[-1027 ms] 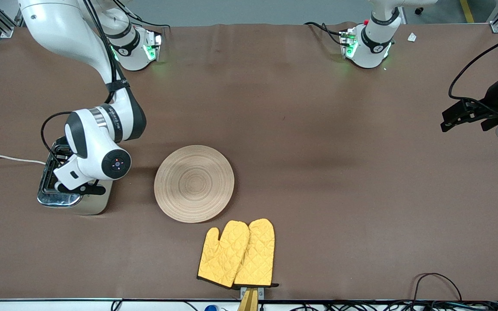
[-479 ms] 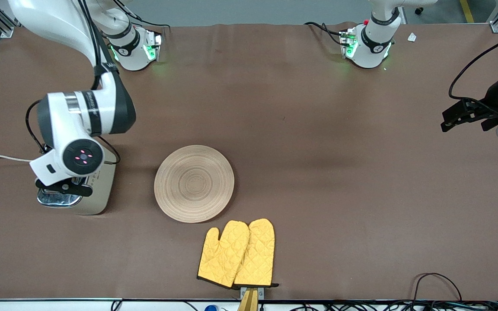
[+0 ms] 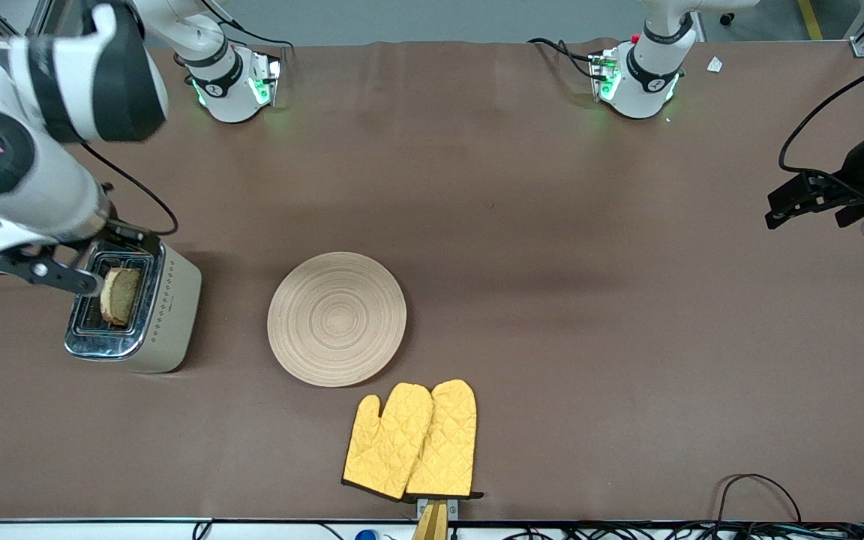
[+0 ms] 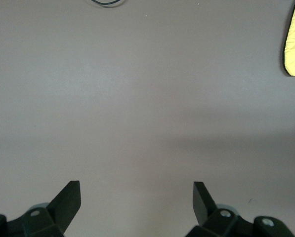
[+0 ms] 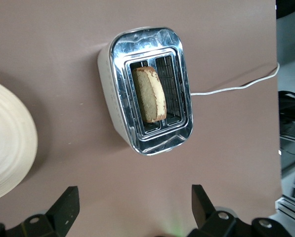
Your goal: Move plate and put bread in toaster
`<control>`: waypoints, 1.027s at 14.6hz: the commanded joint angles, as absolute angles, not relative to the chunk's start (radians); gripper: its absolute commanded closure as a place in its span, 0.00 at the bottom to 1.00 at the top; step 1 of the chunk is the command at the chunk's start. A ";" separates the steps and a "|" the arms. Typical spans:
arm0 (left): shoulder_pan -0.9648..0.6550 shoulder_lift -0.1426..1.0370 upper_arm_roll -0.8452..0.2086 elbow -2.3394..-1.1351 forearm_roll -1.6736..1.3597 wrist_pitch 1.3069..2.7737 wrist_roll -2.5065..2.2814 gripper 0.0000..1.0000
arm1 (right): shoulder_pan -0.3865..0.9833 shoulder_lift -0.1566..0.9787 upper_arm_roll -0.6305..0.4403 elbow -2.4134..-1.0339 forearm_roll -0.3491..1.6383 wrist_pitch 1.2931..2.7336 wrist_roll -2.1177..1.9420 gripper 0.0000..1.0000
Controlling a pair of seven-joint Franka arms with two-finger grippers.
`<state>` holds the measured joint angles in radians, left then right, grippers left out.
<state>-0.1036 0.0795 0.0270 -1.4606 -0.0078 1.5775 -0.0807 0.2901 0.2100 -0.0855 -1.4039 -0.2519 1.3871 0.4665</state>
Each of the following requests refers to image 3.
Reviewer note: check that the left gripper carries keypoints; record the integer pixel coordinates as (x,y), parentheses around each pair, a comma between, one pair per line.
(856,176)

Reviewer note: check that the round wooden plate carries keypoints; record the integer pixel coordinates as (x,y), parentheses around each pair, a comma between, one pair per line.
(338,319)

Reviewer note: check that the black caster wheel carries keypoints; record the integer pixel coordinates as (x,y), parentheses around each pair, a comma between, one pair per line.
(727,18)

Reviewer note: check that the yellow quilted oven mitt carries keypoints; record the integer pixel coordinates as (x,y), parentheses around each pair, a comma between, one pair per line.
(447,442)
(387,442)

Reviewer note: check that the small white paper scrap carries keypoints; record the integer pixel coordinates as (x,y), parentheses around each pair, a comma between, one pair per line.
(715,64)

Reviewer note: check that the brown table cover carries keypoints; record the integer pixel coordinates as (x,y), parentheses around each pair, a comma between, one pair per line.
(507,187)

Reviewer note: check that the silver beige two-slot toaster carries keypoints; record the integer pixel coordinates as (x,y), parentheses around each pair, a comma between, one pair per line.
(169,315)

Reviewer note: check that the brown bread slice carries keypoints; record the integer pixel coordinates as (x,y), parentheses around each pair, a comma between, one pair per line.
(123,296)

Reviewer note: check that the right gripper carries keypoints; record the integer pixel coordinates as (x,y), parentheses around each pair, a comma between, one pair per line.
(125,232)

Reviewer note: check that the blue cap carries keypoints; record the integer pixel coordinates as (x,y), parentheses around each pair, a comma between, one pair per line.
(366,535)

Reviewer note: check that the grey metal bracket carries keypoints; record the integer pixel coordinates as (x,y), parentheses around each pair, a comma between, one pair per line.
(453,506)

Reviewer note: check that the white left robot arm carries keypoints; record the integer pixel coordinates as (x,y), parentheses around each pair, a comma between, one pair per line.
(646,82)

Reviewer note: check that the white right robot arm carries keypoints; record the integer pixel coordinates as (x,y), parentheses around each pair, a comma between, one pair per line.
(27,187)

